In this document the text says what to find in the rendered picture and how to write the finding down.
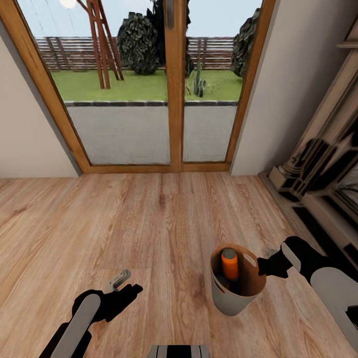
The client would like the trash can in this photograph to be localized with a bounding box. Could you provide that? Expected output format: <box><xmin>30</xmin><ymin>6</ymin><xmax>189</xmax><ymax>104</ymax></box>
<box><xmin>210</xmin><ymin>244</ymin><xmax>267</xmax><ymax>316</ymax></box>

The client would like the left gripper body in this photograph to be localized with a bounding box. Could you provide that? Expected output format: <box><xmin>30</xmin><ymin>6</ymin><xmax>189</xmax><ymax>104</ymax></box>
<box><xmin>106</xmin><ymin>284</ymin><xmax>136</xmax><ymax>322</ymax></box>

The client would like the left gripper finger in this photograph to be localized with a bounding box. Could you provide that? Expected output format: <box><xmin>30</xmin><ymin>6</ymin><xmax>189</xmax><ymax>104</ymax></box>
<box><xmin>133</xmin><ymin>284</ymin><xmax>143</xmax><ymax>298</ymax></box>

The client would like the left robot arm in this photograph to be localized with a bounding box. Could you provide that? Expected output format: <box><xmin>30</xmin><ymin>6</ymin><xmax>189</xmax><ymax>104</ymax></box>
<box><xmin>39</xmin><ymin>269</ymin><xmax>143</xmax><ymax>358</ymax></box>

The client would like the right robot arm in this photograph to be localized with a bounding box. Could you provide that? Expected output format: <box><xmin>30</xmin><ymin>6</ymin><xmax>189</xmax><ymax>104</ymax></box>
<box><xmin>257</xmin><ymin>237</ymin><xmax>358</xmax><ymax>354</ymax></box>

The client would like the can of soda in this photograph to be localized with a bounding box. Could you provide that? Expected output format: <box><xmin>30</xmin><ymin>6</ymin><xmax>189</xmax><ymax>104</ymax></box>
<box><xmin>227</xmin><ymin>277</ymin><xmax>241</xmax><ymax>295</ymax></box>
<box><xmin>221</xmin><ymin>249</ymin><xmax>240</xmax><ymax>279</ymax></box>
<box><xmin>217</xmin><ymin>275</ymin><xmax>231</xmax><ymax>292</ymax></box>

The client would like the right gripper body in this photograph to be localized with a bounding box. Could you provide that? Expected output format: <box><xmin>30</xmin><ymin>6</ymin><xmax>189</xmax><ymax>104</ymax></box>
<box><xmin>257</xmin><ymin>254</ymin><xmax>288</xmax><ymax>279</ymax></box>

